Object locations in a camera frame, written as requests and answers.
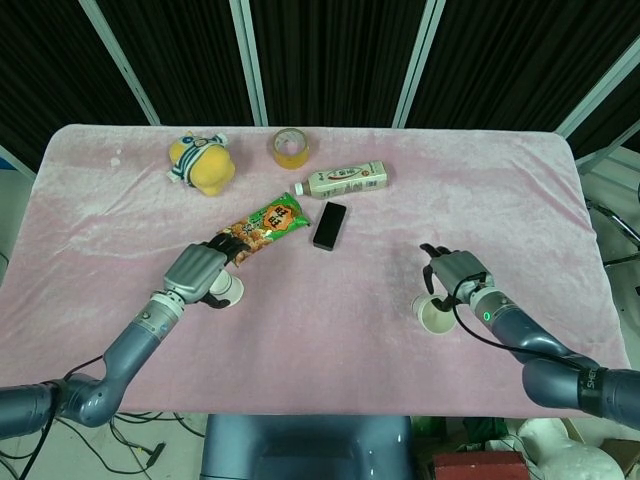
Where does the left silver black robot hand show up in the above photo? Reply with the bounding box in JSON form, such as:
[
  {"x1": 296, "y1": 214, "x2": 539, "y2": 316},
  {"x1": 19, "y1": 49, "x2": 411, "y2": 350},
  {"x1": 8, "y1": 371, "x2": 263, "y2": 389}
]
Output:
[{"x1": 162, "y1": 233, "x2": 255, "y2": 310}]

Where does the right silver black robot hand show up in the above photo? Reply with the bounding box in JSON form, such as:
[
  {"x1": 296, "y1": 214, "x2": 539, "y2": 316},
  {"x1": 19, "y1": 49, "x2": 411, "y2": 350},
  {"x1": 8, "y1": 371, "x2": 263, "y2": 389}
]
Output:
[{"x1": 418, "y1": 242, "x2": 490, "y2": 310}]

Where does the white paper cup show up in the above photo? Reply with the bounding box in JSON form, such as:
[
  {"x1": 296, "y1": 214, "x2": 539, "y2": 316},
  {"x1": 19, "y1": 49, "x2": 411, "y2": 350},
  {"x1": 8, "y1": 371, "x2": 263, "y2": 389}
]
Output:
[
  {"x1": 209, "y1": 269, "x2": 245, "y2": 306},
  {"x1": 411, "y1": 293, "x2": 458, "y2": 335}
]

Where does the green orange snack bag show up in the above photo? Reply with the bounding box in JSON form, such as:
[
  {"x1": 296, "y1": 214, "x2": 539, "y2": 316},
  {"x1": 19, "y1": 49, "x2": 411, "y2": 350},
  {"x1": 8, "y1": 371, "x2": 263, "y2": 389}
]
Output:
[{"x1": 215, "y1": 192, "x2": 310, "y2": 269}]

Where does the yellow plush toy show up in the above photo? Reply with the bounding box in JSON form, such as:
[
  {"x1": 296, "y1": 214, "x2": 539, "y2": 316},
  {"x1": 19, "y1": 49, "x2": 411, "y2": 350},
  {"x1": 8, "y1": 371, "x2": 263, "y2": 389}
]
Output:
[{"x1": 166, "y1": 130, "x2": 237, "y2": 199}]

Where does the black rectangular phone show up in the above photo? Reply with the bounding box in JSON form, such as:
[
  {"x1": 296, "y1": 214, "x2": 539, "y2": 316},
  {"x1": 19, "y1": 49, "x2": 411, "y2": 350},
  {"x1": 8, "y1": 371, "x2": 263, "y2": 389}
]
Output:
[{"x1": 312, "y1": 200, "x2": 349, "y2": 250}]

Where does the beige milk tea bottle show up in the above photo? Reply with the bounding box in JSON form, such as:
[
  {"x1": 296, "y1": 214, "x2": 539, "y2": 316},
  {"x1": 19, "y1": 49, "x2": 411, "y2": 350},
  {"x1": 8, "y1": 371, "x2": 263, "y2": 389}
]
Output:
[{"x1": 292, "y1": 159, "x2": 391, "y2": 202}]

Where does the pink velvet tablecloth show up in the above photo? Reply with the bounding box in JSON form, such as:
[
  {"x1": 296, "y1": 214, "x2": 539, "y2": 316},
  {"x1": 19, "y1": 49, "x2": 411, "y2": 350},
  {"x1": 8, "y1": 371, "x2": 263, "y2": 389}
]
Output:
[{"x1": 0, "y1": 123, "x2": 632, "y2": 416}]

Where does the yellow clear tape roll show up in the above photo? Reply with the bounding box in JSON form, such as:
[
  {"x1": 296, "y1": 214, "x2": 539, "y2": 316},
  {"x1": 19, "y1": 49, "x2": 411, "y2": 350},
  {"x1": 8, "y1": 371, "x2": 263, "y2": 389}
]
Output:
[{"x1": 272, "y1": 128, "x2": 312, "y2": 171}]

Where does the green plastic bag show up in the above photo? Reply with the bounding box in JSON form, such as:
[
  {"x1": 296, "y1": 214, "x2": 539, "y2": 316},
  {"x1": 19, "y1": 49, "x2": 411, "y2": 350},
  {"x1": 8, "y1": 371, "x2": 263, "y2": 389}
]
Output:
[{"x1": 413, "y1": 414, "x2": 522, "y2": 452}]

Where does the red box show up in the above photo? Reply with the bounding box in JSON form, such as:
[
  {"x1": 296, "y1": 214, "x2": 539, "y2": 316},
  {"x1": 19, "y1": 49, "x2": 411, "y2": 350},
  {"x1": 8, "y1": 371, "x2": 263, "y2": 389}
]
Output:
[{"x1": 432, "y1": 451, "x2": 526, "y2": 480}]

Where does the blue-grey robot torso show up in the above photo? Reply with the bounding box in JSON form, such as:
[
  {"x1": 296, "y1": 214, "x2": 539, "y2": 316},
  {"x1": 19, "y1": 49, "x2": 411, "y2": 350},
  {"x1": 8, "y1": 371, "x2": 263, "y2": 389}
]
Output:
[{"x1": 199, "y1": 413, "x2": 416, "y2": 480}]

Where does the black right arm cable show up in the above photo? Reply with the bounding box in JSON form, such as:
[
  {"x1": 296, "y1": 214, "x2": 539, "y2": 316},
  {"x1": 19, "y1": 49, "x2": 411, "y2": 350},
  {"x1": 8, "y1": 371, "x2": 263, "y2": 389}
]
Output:
[{"x1": 432, "y1": 271, "x2": 589, "y2": 374}]

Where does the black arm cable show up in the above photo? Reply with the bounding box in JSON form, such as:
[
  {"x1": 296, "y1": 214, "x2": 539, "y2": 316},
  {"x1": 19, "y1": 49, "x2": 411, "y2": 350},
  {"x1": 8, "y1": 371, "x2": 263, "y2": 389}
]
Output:
[
  {"x1": 27, "y1": 356, "x2": 109, "y2": 480},
  {"x1": 432, "y1": 271, "x2": 589, "y2": 374}
]

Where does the metal chair frame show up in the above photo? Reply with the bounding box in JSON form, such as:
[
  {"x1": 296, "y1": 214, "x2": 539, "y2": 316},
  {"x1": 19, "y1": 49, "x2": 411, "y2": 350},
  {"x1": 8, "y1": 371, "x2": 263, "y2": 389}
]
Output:
[{"x1": 587, "y1": 184, "x2": 640, "y2": 266}]

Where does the black strap with white letters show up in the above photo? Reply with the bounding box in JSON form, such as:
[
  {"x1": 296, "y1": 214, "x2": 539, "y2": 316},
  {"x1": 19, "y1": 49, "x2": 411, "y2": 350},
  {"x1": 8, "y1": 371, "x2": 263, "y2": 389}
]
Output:
[{"x1": 577, "y1": 367, "x2": 610, "y2": 417}]

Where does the black floor cable with plug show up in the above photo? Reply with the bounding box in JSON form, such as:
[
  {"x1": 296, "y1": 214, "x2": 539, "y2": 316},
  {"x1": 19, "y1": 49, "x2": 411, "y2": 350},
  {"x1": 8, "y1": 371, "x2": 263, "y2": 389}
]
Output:
[{"x1": 107, "y1": 412, "x2": 169, "y2": 466}]

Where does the white partition frame post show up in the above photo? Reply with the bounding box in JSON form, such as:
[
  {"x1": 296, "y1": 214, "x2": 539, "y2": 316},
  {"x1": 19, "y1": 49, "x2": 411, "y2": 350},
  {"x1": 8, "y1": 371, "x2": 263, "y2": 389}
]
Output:
[
  {"x1": 391, "y1": 0, "x2": 447, "y2": 129},
  {"x1": 78, "y1": 0, "x2": 162, "y2": 126},
  {"x1": 229, "y1": 0, "x2": 270, "y2": 126},
  {"x1": 553, "y1": 34, "x2": 640, "y2": 139}
]

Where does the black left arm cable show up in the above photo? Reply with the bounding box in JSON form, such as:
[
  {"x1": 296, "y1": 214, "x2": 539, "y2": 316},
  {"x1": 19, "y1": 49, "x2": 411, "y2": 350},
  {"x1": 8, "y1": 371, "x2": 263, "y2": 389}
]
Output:
[{"x1": 27, "y1": 356, "x2": 109, "y2": 480}]

